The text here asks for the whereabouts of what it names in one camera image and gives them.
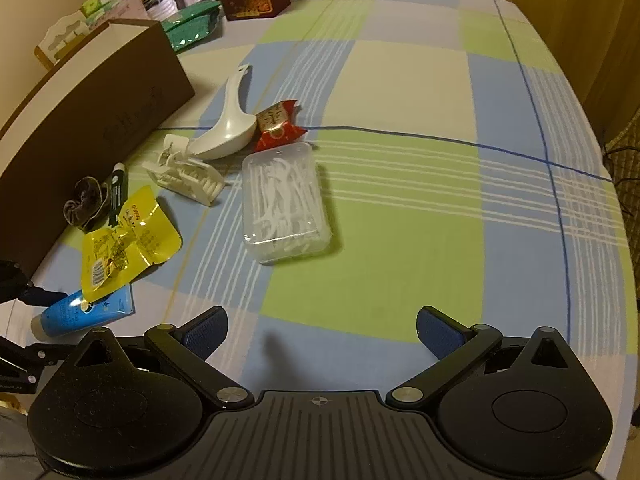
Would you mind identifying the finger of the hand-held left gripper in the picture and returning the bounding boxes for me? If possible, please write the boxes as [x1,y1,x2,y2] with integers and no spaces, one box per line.
[0,259,68,307]
[0,338,83,367]

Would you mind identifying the clear floss pick box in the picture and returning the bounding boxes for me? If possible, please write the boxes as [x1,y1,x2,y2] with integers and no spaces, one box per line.
[241,141,332,264]

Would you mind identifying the green and white packets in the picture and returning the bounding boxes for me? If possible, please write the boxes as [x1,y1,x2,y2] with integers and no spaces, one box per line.
[80,0,132,26]

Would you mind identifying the red candy wrapper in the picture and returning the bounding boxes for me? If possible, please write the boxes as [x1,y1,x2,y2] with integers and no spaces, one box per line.
[250,100,307,153]

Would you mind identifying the green lip balm tube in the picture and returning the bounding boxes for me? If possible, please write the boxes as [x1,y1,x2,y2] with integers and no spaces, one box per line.
[107,162,129,226]

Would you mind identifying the green foil packet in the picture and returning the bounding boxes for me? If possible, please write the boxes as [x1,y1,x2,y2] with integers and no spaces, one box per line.
[162,0,222,55]

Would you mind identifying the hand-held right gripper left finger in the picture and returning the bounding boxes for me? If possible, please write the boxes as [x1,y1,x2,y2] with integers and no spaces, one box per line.
[74,306,252,408]

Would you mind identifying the clear plastic wrapper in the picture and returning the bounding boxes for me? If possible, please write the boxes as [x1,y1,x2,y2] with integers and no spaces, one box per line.
[140,132,226,207]

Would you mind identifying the wooden door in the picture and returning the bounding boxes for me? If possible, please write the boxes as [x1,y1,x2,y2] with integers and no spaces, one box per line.
[502,0,640,146]

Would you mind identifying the yellow foil packet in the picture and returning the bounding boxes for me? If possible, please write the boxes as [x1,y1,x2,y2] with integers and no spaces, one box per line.
[81,185,182,303]

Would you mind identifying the blue cream tube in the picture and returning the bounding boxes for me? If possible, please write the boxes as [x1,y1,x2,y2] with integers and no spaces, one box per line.
[31,282,136,341]

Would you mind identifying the pale paper bag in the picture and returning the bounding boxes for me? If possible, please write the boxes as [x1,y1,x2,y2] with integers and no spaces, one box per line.
[87,0,151,23]

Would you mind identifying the person's grey clothing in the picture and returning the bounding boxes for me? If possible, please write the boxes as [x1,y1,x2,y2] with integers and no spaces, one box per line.
[0,400,38,480]

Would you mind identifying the white ceramic spoon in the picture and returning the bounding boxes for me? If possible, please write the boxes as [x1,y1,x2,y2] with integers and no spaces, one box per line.
[187,62,258,161]

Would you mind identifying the small cardboard box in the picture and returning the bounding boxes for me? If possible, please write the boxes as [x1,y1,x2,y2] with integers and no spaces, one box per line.
[34,10,101,68]

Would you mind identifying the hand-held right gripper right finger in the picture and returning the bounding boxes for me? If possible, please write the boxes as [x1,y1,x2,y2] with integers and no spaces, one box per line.
[391,306,573,405]

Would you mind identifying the dark velvet scrunchie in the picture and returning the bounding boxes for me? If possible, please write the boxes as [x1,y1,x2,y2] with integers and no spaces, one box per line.
[63,176,107,232]

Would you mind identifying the brown cardboard box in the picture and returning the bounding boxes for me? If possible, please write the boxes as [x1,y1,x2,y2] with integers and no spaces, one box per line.
[0,18,196,281]

